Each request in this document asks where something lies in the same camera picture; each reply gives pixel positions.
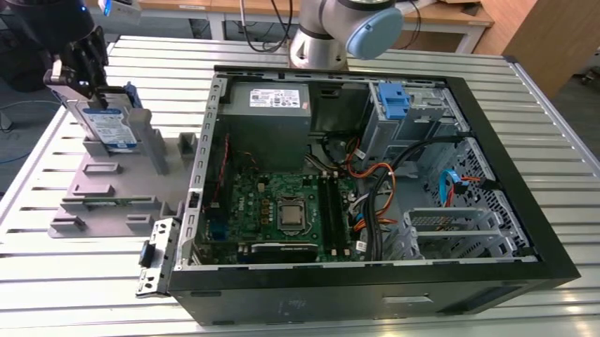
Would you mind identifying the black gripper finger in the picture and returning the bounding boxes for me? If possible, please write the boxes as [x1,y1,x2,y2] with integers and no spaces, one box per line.
[44,58,92,99]
[69,26,112,110]

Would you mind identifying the hard disk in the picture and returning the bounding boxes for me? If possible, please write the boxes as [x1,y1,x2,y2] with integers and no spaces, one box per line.
[52,82,141,152]

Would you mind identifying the metal disk bay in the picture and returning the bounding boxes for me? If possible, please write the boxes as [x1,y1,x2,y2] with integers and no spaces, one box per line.
[401,206,521,261]

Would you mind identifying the black bin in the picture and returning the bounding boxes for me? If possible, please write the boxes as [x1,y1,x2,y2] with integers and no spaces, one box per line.
[0,10,53,93]

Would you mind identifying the long wooden desk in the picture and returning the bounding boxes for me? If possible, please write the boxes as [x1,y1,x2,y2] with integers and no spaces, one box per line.
[137,0,300,41]

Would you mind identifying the green RAM stick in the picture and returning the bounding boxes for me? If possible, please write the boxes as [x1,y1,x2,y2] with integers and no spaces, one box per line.
[82,197,135,206]

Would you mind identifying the grey parts rack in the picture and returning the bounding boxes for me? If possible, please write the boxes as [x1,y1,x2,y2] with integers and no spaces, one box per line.
[48,107,203,239]

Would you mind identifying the grey power supply unit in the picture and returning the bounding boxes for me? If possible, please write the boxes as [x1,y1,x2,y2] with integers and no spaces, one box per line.
[219,81,314,173]

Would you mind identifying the blue video connector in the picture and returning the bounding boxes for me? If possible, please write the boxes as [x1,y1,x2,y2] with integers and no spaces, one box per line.
[137,240,155,267]

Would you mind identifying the blue motherboard connector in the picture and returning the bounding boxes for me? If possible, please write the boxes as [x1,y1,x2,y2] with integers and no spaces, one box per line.
[208,220,227,243]

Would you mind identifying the green motherboard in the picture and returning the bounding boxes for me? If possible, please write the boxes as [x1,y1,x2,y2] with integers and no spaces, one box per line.
[193,170,371,264]

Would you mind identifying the CPU socket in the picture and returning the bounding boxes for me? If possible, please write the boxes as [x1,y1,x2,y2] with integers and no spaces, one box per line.
[274,195,312,237]

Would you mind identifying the silver CPU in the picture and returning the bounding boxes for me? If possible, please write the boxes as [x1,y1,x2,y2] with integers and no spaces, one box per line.
[279,205,306,225]

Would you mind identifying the blue plastic drive carrier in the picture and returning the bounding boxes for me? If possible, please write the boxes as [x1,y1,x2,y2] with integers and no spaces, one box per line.
[375,81,413,121]

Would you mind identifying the black RAM slot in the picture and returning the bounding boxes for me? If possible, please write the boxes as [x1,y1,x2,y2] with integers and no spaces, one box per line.
[316,171,339,256]
[328,171,351,256]

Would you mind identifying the black graphics card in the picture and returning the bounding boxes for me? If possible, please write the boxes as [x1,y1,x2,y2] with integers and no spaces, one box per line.
[250,241,320,264]

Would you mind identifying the metal drive cage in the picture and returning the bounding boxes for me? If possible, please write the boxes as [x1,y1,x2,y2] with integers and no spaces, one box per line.
[363,82,469,169]

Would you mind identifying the black PC case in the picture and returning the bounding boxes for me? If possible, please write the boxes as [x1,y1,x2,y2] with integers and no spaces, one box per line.
[165,64,582,326]

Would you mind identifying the wooden cabinet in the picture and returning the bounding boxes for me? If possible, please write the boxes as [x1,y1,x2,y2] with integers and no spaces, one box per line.
[477,0,600,101]

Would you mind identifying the metal rear bracket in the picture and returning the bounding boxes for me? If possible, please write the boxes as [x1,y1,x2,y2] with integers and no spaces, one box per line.
[133,216,181,299]

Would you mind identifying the yellow black PSU wires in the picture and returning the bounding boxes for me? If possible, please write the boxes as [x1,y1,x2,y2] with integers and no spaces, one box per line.
[303,151,347,171]

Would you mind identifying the orange red power wire bundle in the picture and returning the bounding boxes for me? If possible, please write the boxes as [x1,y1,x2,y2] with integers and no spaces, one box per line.
[344,138,399,234]

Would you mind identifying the thick black cable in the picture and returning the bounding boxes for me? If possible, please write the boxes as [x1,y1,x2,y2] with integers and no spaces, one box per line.
[364,135,473,263]
[367,135,473,263]

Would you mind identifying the wooden desk white frame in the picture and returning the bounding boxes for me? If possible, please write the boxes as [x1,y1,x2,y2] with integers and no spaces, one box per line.
[402,0,495,53]

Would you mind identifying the blue SATA wire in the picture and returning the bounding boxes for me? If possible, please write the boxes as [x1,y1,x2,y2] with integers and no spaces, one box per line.
[439,167,459,209]

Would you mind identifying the red orange disk power wire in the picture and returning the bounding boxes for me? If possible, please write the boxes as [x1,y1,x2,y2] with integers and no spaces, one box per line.
[447,176,501,210]

